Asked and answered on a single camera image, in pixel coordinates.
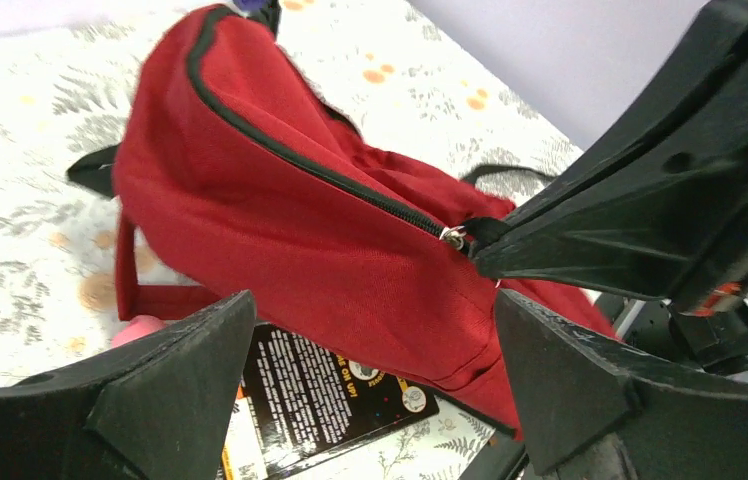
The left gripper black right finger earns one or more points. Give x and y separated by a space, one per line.
591 407

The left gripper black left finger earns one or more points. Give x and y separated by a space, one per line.
155 408

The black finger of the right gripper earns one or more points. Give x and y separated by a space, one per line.
657 208

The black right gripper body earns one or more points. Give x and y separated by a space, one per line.
717 344

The black card game box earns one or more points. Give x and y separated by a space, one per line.
299 405

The red student backpack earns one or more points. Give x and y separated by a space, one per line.
232 175

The pink capped marker set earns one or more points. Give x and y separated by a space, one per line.
136 328

